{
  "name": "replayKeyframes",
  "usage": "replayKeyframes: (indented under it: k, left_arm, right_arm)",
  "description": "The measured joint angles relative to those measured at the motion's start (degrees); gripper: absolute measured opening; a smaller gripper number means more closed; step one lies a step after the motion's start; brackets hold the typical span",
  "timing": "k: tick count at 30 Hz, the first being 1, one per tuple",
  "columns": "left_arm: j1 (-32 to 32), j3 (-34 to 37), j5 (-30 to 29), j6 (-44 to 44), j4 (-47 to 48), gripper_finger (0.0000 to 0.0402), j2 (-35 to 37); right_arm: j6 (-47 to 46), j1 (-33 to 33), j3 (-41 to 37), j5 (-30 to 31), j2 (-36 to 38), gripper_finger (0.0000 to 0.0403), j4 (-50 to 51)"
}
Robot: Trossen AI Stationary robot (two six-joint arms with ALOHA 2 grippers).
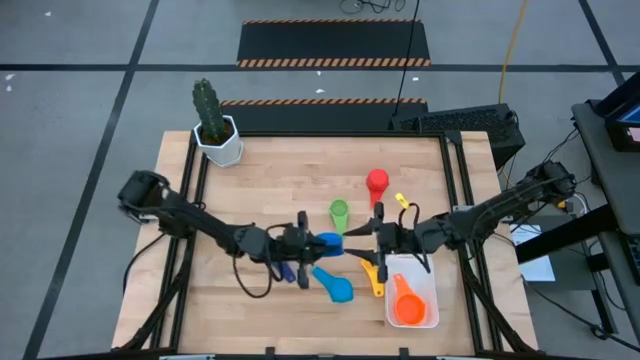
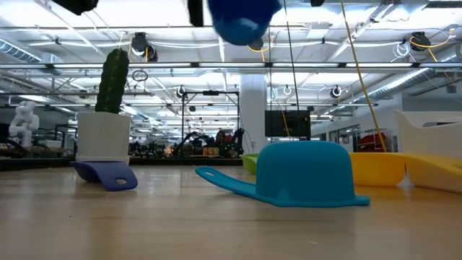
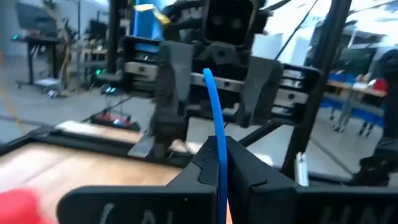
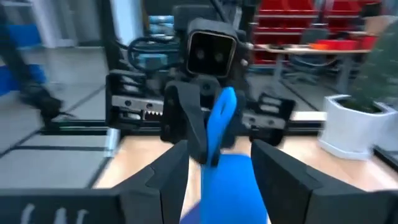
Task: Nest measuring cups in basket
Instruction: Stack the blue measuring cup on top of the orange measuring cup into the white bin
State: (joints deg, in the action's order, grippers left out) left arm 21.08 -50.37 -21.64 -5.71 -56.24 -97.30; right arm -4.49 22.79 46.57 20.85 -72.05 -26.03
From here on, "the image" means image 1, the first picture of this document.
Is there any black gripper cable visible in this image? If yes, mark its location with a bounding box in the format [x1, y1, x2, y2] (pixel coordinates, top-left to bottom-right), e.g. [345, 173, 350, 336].
[232, 252, 276, 300]
[397, 202, 422, 231]

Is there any black table frame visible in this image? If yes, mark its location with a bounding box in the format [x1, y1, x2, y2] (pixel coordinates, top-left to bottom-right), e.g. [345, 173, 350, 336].
[117, 130, 539, 360]

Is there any white paper sheet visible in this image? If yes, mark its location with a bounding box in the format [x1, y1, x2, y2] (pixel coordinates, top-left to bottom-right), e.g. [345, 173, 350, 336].
[509, 223, 557, 283]

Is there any yellow hanging cable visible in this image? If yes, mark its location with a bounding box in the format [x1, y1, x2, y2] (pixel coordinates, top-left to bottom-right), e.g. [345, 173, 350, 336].
[497, 0, 530, 105]

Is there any white plastic basket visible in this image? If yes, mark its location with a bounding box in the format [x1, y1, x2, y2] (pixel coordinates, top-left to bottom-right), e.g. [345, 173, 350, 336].
[384, 253, 441, 330]

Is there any narrow hazard-striped black floor mat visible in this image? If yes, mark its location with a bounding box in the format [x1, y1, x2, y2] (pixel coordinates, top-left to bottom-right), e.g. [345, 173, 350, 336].
[219, 97, 430, 134]

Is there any green cactus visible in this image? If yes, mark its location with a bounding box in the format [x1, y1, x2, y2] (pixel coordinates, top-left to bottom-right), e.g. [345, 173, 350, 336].
[191, 77, 227, 144]

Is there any large hazard-striped black floor mat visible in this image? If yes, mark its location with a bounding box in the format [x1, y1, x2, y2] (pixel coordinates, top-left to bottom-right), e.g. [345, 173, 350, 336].
[235, 18, 432, 69]

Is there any blue measuring cup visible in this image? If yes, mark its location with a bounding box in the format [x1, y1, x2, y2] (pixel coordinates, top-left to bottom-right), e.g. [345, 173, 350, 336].
[315, 231, 346, 259]

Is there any teal measuring cup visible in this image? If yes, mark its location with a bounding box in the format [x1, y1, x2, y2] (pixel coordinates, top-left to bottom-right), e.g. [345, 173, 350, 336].
[311, 266, 355, 304]

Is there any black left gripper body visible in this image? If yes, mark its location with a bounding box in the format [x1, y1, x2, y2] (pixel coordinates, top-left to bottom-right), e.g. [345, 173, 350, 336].
[269, 210, 322, 291]

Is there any black computer tower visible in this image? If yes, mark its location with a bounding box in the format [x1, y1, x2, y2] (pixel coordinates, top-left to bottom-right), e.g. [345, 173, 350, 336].
[388, 103, 527, 170]

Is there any green measuring cup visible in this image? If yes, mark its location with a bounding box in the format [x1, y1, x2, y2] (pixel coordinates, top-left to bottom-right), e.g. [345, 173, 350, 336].
[329, 197, 351, 236]

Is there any black monitor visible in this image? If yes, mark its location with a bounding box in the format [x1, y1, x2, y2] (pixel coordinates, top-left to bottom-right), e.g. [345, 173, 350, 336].
[594, 69, 640, 154]

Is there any navy measuring cup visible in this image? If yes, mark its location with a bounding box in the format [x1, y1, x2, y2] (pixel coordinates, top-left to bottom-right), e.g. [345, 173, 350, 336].
[272, 259, 297, 285]

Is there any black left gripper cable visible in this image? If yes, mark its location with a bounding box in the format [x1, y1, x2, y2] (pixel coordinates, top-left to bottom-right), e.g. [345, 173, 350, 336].
[232, 252, 276, 300]

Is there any yellow measuring cup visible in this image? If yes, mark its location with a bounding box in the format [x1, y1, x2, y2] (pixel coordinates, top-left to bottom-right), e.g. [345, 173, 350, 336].
[360, 257, 386, 299]

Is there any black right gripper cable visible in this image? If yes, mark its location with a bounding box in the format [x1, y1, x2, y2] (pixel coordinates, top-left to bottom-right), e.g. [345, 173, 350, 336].
[397, 202, 422, 231]

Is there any black hanging cable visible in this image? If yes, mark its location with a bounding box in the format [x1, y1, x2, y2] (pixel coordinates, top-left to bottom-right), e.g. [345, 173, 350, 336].
[392, 0, 422, 119]

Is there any orange measuring cup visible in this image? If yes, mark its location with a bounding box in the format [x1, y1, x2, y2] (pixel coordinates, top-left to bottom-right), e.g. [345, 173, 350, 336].
[392, 273, 428, 327]

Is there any black side desk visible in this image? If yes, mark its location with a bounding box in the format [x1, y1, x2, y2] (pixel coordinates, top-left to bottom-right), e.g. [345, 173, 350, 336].
[514, 102, 640, 336]

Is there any red measuring cup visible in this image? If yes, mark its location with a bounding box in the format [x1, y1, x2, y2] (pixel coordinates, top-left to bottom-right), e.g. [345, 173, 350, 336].
[365, 168, 391, 210]

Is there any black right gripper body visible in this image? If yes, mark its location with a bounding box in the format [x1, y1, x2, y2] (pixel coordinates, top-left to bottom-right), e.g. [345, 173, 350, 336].
[374, 201, 442, 285]

